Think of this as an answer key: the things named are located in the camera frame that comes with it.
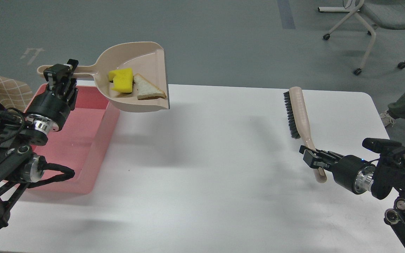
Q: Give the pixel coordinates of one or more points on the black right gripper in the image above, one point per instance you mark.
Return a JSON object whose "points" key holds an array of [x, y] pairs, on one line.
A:
{"points": [[345, 169]]}

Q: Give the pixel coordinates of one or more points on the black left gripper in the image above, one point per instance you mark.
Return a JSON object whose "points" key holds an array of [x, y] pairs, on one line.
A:
{"points": [[60, 83]]}

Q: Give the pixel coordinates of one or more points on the beige hand brush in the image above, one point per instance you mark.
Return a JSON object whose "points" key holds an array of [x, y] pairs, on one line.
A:
{"points": [[298, 121]]}

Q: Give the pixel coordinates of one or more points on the yellow sponge piece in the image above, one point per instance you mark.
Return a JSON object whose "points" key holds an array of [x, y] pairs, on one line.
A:
{"points": [[122, 80]]}

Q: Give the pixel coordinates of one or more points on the beige plastic dustpan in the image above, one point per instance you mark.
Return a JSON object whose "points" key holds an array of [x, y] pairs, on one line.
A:
{"points": [[146, 58]]}

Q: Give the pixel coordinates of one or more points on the toast bread slice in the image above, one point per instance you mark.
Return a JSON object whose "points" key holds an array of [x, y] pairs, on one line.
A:
{"points": [[146, 89]]}

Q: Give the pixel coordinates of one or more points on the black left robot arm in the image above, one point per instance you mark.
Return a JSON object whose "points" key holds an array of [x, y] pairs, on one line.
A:
{"points": [[20, 167]]}

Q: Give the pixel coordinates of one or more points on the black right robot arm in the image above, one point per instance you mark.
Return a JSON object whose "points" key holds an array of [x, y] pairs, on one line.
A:
{"points": [[358, 175]]}

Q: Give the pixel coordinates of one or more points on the pink plastic bin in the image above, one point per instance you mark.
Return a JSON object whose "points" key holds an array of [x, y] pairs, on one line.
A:
{"points": [[82, 143]]}

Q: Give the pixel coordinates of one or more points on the grey office chair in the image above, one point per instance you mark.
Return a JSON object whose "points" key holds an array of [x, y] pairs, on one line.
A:
{"points": [[385, 14]]}

